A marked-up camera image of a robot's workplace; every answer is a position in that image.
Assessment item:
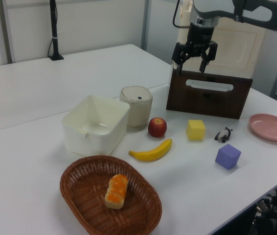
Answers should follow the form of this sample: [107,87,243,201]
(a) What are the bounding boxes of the pink plate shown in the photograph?
[248,113,277,142]

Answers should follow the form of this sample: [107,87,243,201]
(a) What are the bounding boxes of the dark brown drawer housing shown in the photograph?
[166,69,253,120]

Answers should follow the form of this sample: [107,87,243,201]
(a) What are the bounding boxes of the red apple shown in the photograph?
[148,117,168,138]

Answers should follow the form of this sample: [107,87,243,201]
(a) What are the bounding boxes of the cream lidded trash can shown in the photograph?
[119,85,153,127]

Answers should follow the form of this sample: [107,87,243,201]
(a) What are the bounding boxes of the white plastic storage bin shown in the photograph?
[61,94,131,157]

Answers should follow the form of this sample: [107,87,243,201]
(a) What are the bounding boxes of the yellow banana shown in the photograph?
[128,138,173,162]

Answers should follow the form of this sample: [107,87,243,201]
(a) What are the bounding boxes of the brown wicker basket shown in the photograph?
[59,155,163,235]

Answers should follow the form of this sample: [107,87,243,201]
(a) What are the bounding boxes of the cream plastic storage cabinet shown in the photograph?
[172,0,268,79]

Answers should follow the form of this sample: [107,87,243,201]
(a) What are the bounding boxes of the black camera stand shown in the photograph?
[48,0,65,61]

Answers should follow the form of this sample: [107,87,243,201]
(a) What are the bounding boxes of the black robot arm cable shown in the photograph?
[172,0,182,28]

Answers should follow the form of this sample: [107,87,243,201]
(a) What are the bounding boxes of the panda toy figure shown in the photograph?
[214,126,234,143]

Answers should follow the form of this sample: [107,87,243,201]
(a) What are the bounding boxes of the purple cube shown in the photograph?
[215,143,242,170]

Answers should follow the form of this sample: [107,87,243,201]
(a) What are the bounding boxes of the yellow cube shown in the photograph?
[186,119,206,141]

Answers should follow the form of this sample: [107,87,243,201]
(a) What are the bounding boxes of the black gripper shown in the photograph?
[172,23,219,75]

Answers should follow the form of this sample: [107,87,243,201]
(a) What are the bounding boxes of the orange glazed bread loaf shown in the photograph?
[104,174,128,210]

